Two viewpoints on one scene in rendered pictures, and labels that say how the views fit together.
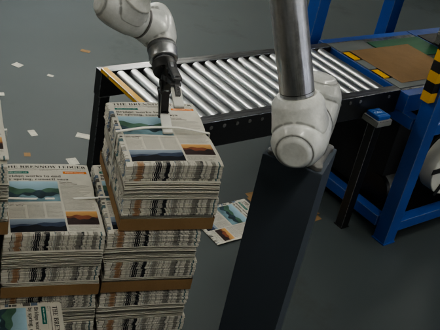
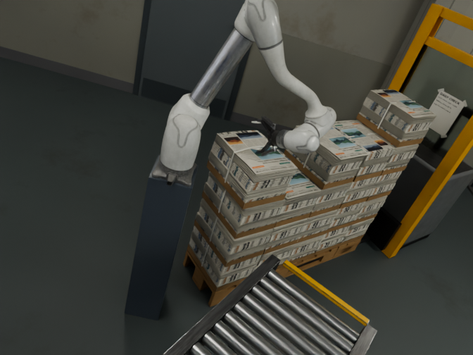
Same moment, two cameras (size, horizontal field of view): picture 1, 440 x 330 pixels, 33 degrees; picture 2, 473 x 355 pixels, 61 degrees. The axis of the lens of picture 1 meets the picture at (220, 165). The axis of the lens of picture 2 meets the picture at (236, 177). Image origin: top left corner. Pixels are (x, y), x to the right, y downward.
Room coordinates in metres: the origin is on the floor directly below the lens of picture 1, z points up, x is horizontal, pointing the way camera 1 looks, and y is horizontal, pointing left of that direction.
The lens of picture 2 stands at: (3.66, -0.55, 2.09)
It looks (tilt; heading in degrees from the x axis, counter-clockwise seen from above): 34 degrees down; 158
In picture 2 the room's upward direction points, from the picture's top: 18 degrees clockwise
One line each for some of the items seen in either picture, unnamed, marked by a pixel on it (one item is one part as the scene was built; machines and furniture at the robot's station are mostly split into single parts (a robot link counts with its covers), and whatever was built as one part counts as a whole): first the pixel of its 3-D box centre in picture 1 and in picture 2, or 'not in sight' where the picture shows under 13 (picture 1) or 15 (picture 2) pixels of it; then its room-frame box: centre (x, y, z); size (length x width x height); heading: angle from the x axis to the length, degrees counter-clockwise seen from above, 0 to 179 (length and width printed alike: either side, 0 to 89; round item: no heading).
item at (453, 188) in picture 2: not in sight; (405, 187); (1.17, 2.02, 0.40); 0.70 x 0.55 x 0.80; 23
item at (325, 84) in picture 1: (313, 107); (181, 139); (2.12, -0.25, 1.17); 0.18 x 0.16 x 0.22; 170
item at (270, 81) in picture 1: (268, 82); not in sight; (3.14, -0.14, 0.77); 0.47 x 0.05 x 0.05; 42
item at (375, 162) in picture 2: not in sight; (353, 149); (1.60, 1.01, 0.95); 0.38 x 0.29 x 0.23; 23
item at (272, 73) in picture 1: (279, 80); not in sight; (3.18, -0.19, 0.77); 0.47 x 0.05 x 0.05; 42
